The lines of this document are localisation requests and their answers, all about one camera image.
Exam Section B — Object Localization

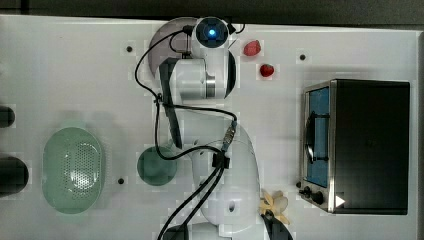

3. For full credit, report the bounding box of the green oval colander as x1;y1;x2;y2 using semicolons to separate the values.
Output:
42;127;104;214

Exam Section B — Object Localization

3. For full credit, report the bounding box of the light red plush strawberry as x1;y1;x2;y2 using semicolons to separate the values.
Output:
243;40;262;57

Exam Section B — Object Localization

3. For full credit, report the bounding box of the yellow banana peel toy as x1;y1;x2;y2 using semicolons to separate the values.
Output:
259;190;290;225

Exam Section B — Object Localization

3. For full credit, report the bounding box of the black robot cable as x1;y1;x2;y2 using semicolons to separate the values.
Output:
134;23;247;240

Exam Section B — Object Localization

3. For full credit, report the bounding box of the green metal mug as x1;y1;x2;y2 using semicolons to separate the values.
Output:
137;146;177;186

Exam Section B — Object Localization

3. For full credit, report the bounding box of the dark red plush strawberry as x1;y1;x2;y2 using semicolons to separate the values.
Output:
259;64;275;77

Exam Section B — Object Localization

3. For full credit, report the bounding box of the small black cylinder cup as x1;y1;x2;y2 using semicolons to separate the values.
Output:
0;106;15;128

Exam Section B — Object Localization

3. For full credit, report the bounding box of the large black cylinder cup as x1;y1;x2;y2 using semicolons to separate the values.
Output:
0;156;29;197

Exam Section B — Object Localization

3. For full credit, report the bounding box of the black toaster oven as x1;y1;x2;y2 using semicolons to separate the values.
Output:
296;79;410;215

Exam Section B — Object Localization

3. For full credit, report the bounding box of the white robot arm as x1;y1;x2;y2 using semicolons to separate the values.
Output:
155;17;293;240

